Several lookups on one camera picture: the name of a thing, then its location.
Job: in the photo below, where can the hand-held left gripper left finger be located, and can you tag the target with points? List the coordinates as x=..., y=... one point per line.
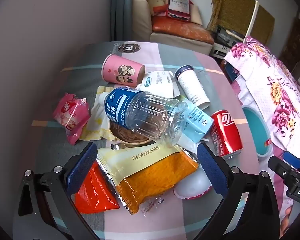
x=82, y=165

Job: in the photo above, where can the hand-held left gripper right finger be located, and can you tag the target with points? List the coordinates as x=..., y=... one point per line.
x=212, y=170

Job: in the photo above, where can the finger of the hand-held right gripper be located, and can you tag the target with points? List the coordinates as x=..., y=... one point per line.
x=280, y=166

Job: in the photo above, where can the white pink-rimmed plastic cup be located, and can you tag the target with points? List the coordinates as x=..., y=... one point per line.
x=190, y=185

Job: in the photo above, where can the red sachet packet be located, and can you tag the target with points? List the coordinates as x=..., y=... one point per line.
x=95, y=195

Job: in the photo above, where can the red soda can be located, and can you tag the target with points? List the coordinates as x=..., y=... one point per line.
x=225, y=135

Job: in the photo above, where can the yellow patterned paper napkin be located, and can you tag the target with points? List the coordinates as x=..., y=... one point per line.
x=97, y=127

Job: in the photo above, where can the teal trash bin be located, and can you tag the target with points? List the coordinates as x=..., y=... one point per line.
x=255, y=130

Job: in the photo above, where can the light blue drink carton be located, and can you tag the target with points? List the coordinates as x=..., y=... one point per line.
x=197, y=125

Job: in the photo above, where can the pink snack packet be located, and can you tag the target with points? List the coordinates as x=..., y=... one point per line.
x=70, y=115

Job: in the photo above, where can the yellow orange snack bag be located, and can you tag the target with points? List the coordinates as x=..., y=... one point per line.
x=150, y=177

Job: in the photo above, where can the clear plastic water bottle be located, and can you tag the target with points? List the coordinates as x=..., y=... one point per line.
x=145, y=110

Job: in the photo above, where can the white navy paper cup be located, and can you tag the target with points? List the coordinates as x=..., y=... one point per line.
x=192, y=87

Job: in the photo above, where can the pink cartoon paper cup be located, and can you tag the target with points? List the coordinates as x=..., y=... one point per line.
x=120, y=70

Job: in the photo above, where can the white cardboard box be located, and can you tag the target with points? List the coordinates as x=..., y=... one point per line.
x=160, y=78

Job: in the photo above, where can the pink floral blanket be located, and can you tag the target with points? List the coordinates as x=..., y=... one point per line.
x=277, y=92

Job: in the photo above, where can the plaid cloth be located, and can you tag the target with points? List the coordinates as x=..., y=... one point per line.
x=65, y=80

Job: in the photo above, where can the black electronic device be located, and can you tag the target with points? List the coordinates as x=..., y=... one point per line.
x=225, y=35

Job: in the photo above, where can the orange seat cushion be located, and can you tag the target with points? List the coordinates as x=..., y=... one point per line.
x=180, y=28

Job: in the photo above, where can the white pole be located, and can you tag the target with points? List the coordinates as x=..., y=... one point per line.
x=251, y=20

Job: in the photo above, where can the cream sofa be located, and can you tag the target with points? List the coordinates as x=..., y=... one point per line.
x=140, y=17

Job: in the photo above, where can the grey blue curtain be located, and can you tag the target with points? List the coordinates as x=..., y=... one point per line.
x=121, y=10

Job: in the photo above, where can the mustard patterned cloth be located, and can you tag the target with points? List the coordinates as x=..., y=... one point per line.
x=230, y=5

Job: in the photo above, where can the red gift bag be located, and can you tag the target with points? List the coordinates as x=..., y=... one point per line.
x=177, y=7

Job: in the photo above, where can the yellow cartoon pillow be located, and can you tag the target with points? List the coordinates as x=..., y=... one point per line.
x=157, y=0

